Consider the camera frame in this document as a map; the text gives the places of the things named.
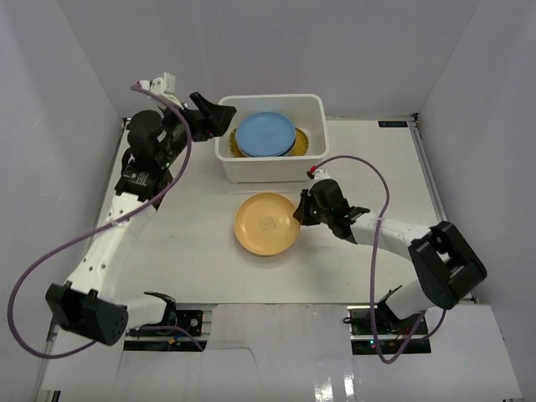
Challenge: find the yellow bear plate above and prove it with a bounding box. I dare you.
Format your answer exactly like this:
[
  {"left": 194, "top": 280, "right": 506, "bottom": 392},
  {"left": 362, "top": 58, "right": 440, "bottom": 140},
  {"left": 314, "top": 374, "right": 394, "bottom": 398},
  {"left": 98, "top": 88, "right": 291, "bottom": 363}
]
[{"left": 234, "top": 192, "right": 301, "bottom": 256}]

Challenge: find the light blue plate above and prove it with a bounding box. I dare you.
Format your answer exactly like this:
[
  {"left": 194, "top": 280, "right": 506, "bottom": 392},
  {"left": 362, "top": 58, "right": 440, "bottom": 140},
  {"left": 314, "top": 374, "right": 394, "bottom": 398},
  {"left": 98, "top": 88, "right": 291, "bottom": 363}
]
[{"left": 235, "top": 111, "right": 296, "bottom": 157}]

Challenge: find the woven pattern yellow plate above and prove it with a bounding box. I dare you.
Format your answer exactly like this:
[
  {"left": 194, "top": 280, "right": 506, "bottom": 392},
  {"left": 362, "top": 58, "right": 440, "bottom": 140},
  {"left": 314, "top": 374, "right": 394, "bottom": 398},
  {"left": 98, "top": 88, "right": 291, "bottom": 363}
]
[{"left": 229, "top": 128, "right": 309, "bottom": 157}]

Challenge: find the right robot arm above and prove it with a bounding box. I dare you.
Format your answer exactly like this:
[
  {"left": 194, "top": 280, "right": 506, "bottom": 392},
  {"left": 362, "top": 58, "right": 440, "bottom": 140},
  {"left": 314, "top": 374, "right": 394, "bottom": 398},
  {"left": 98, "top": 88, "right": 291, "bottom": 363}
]
[{"left": 294, "top": 178, "right": 487, "bottom": 334}]

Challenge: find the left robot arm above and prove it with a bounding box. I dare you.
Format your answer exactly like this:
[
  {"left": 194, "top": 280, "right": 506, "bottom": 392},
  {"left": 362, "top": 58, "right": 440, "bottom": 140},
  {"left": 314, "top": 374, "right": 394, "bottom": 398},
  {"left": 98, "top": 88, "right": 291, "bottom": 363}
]
[{"left": 45, "top": 74, "right": 237, "bottom": 346}]

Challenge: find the white plastic bin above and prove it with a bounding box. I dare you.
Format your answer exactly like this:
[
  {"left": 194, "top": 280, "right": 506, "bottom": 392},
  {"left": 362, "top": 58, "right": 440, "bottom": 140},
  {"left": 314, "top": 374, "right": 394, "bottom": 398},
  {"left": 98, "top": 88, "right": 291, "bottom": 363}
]
[{"left": 214, "top": 94, "right": 329, "bottom": 183}]

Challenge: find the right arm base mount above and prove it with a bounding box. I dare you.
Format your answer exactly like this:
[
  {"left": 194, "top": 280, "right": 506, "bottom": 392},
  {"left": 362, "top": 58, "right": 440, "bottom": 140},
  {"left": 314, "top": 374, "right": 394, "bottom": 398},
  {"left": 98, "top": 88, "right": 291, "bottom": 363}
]
[{"left": 343, "top": 306, "right": 431, "bottom": 356}]

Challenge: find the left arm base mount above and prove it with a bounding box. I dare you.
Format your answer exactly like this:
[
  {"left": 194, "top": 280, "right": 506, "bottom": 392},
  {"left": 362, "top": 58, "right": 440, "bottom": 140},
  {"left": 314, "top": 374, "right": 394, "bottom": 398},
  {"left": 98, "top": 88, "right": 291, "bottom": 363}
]
[{"left": 123, "top": 309, "right": 212, "bottom": 353}]

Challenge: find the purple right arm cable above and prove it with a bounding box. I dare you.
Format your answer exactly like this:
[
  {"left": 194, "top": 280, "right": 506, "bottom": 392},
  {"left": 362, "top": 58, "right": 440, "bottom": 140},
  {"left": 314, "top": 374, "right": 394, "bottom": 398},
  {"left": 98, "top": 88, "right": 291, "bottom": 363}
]
[{"left": 312, "top": 155, "right": 447, "bottom": 364}]

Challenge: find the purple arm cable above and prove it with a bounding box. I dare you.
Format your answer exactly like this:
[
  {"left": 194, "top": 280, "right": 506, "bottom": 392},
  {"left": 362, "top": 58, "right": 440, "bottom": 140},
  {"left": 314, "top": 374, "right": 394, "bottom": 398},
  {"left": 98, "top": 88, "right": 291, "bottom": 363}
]
[
  {"left": 312, "top": 155, "right": 447, "bottom": 364},
  {"left": 7, "top": 83, "right": 193, "bottom": 359}
]

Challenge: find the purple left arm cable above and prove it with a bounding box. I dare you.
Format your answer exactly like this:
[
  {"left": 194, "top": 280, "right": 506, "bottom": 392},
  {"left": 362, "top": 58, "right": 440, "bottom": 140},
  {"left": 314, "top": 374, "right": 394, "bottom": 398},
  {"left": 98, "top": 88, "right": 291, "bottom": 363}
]
[{"left": 7, "top": 83, "right": 193, "bottom": 359}]

